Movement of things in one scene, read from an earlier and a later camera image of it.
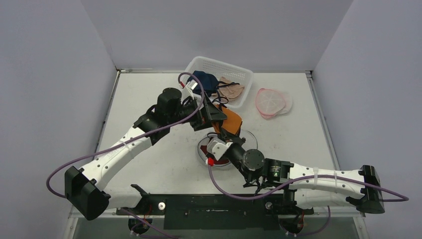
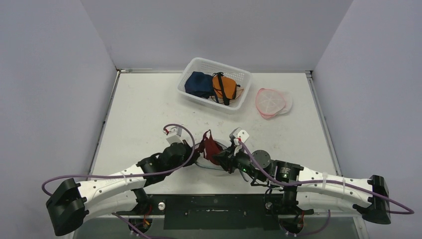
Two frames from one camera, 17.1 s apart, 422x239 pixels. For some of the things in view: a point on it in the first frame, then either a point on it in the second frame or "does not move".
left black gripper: (210, 112) -> (196, 154)
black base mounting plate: (217, 211) does not move
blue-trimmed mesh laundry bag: (251, 143) -> (202, 161)
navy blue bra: (210, 84) does not move
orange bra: (233, 123) -> (224, 87)
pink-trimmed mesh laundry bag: (270, 103) does not move
